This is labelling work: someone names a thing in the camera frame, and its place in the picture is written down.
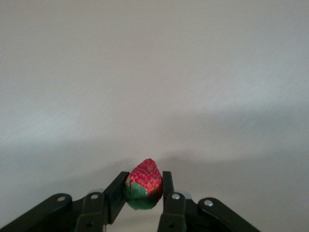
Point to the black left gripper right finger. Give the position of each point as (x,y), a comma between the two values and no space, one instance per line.
(173,212)

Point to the red strawberry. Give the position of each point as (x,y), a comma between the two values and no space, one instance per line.
(142,181)

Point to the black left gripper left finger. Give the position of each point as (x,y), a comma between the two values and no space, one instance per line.
(116,193)

